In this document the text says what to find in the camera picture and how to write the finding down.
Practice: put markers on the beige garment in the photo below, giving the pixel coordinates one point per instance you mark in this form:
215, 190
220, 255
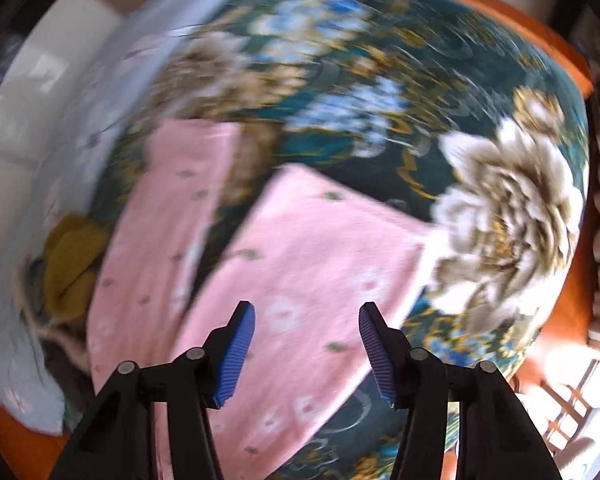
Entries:
45, 325

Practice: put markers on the white glossy wardrobe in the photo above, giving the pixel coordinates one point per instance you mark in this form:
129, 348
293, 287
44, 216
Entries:
40, 110

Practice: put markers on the mustard knit sweater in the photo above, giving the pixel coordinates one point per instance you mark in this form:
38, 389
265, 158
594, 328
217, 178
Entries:
75, 265

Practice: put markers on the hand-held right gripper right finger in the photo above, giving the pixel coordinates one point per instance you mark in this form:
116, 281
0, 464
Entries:
380, 355

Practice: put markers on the pink floral fleece pants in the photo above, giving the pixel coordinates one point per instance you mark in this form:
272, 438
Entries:
300, 240

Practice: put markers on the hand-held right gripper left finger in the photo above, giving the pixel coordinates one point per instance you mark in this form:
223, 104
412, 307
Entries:
236, 355

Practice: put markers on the teal floral bed blanket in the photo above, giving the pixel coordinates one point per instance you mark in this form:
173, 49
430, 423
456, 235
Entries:
380, 70

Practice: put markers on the light blue floral quilt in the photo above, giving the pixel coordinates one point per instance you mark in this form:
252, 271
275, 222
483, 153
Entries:
130, 80

